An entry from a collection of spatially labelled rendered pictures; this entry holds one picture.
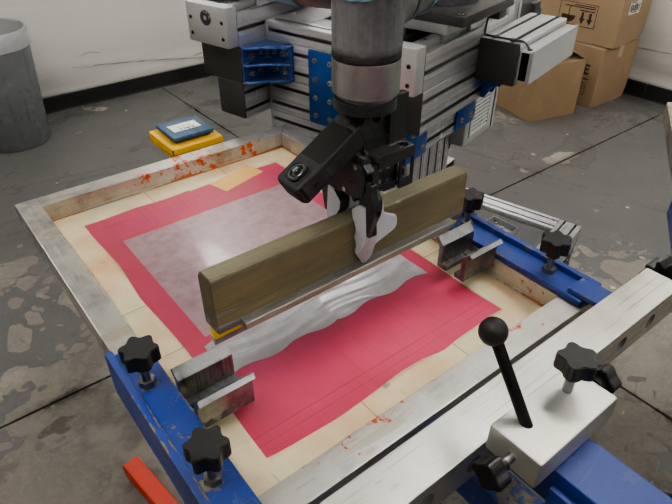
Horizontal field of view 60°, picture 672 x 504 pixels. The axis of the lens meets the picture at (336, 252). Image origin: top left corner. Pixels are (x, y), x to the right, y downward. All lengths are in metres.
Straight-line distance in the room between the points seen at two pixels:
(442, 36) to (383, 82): 0.59
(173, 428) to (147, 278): 0.35
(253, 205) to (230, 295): 0.49
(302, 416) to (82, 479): 1.30
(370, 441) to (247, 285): 0.22
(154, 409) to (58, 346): 1.70
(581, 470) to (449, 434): 0.12
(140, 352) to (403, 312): 0.38
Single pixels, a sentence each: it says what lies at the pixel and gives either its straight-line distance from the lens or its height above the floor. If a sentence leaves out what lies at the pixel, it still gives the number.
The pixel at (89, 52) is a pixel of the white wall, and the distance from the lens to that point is 4.45.
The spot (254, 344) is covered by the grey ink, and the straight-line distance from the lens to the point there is 0.82.
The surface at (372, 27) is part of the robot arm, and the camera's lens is 0.61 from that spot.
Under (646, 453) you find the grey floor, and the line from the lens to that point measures 2.09.
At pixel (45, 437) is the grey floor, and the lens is 2.11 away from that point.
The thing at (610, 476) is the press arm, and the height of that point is 1.04.
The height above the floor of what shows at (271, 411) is 0.95.
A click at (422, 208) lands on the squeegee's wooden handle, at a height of 1.12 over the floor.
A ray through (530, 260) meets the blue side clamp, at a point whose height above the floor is 1.00.
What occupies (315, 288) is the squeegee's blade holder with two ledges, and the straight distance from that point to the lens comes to 0.71.
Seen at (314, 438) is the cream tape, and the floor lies 0.96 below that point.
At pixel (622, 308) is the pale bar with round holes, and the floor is 1.04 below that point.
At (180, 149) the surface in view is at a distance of 1.38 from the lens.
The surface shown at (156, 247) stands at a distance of 1.04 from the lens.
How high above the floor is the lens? 1.53
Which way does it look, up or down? 36 degrees down
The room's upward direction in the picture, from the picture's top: straight up
